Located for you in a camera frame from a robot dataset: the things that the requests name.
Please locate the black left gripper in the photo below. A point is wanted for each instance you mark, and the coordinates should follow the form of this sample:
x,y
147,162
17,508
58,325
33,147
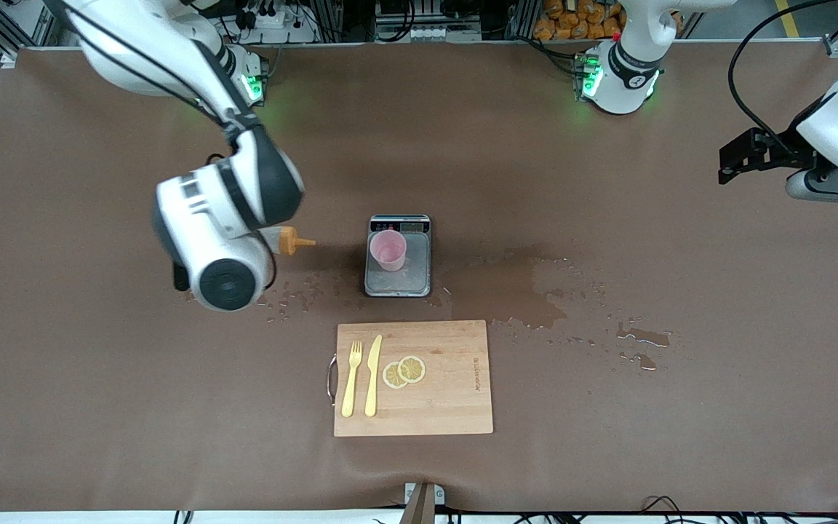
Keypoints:
x,y
780,155

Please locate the pink plastic cup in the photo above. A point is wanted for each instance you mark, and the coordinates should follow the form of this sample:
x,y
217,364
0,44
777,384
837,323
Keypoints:
x,y
388,251

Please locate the translucent sauce bottle orange cap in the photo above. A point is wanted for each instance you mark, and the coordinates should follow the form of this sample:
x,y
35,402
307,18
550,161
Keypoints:
x,y
289,240

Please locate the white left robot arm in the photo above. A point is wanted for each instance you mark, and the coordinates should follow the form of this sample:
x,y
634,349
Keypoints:
x,y
623,80

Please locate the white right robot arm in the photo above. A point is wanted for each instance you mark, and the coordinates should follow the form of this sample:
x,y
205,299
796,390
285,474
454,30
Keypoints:
x,y
201,211

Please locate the orange snack bags pile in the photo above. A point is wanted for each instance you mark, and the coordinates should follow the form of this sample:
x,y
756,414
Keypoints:
x,y
572,18

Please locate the white electrical strip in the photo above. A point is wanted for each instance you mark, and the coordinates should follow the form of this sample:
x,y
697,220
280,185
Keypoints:
x,y
426,33

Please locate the silver digital kitchen scale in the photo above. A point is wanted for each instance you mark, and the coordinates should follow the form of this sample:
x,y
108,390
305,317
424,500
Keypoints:
x,y
415,276

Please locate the yellow lemon slice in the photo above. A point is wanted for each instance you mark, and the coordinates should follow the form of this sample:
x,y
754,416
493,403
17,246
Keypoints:
x,y
412,369
391,377

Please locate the yellow plastic knife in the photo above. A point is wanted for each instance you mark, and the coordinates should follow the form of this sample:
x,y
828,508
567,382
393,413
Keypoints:
x,y
373,371

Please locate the yellow plastic fork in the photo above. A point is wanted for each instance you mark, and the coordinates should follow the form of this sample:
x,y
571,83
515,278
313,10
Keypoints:
x,y
350,386

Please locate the white power strip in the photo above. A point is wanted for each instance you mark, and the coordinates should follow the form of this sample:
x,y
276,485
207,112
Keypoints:
x,y
273,20

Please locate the table edge clamp bracket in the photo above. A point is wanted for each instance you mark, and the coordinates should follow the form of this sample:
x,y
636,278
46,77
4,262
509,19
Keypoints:
x,y
423,503

